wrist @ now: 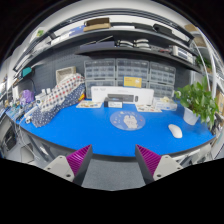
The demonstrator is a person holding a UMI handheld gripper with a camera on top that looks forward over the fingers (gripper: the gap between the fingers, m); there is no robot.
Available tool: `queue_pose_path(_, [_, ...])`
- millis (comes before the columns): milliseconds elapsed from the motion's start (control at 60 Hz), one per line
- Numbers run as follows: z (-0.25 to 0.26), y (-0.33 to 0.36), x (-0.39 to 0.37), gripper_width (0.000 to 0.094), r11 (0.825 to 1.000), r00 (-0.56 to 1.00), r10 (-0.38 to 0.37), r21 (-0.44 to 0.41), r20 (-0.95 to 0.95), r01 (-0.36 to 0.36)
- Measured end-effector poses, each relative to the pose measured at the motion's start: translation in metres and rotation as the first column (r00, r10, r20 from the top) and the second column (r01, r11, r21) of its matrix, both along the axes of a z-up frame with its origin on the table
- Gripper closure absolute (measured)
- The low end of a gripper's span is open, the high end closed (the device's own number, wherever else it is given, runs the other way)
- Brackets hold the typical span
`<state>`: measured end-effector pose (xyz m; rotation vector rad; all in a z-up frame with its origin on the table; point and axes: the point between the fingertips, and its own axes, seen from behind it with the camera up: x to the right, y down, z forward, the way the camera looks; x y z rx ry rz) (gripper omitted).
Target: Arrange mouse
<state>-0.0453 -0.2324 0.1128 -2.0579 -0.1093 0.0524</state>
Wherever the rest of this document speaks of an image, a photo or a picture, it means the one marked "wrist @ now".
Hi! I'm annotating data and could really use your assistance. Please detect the left picture card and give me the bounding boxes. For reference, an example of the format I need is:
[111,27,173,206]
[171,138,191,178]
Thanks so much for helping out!
[77,100,102,109]

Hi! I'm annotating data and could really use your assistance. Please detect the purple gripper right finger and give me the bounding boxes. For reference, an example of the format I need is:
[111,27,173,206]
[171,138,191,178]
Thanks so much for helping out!
[134,144,184,185]

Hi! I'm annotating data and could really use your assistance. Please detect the picture card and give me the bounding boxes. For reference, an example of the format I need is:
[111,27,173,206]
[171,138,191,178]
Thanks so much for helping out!
[77,100,102,109]
[135,104,162,113]

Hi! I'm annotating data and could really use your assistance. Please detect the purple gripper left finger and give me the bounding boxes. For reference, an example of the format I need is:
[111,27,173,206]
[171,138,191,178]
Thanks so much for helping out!
[43,144,94,187]

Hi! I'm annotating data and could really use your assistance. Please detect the teal box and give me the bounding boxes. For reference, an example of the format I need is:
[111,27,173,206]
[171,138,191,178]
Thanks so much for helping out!
[21,67,32,78]

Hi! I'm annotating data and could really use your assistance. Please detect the white framed box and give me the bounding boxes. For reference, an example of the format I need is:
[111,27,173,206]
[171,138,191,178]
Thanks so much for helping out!
[56,66,76,83]

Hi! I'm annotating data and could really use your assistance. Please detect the white plant pot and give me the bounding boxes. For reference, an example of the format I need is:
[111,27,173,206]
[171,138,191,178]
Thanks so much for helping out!
[183,108,199,126]

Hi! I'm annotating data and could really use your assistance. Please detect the left grey drawer cabinet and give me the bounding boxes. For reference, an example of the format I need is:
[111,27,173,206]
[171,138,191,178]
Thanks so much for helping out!
[84,59,115,99]

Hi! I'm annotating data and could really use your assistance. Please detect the black wall shelf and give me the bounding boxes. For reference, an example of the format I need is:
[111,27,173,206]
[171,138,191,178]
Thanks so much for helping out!
[75,46,201,73]

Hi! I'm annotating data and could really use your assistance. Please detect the brown cardboard box on shelf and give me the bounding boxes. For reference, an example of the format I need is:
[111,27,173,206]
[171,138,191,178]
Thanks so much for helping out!
[83,17,111,32]

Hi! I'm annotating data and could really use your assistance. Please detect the middle grey drawer cabinet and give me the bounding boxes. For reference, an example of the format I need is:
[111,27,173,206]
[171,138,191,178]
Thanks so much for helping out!
[116,58,149,88]

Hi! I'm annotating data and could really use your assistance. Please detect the right grey drawer cabinet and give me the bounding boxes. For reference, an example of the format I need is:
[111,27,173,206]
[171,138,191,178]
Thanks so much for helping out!
[149,62,176,98]

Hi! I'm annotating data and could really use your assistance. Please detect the small black white box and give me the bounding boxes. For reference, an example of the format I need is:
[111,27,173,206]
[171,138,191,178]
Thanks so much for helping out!
[104,101,123,108]

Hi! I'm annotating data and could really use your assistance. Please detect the white computer mouse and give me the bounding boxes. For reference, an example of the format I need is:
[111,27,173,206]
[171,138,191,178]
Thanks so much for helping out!
[168,124,182,138]

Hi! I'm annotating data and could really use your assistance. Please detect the patterned fabric bundle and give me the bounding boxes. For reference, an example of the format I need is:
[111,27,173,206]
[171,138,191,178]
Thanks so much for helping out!
[32,73,85,128]

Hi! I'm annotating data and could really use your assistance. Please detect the yellow label card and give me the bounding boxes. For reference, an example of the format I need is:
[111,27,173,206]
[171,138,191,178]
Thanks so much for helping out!
[123,76,142,88]

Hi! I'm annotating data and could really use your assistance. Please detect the grey drawer cabinet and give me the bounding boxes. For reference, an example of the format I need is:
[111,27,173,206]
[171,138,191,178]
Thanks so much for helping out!
[149,62,176,98]
[84,59,115,99]
[116,58,149,88]

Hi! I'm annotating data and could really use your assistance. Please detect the right picture card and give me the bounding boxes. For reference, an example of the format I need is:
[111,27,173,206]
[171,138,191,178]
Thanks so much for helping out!
[135,104,162,113]

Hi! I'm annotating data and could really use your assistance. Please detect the green potted plant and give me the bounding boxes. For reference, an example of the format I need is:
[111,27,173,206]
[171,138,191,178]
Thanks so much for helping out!
[174,76,218,129]

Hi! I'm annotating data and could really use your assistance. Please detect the purple bag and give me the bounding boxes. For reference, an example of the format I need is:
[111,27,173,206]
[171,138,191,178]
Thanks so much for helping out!
[20,90,34,106]

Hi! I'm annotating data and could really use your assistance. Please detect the clear plastic container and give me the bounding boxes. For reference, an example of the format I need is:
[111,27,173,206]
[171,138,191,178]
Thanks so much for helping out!
[153,97,177,111]

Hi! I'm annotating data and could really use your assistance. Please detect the long white box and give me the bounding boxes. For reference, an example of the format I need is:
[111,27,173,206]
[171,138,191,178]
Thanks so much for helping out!
[91,86,154,105]

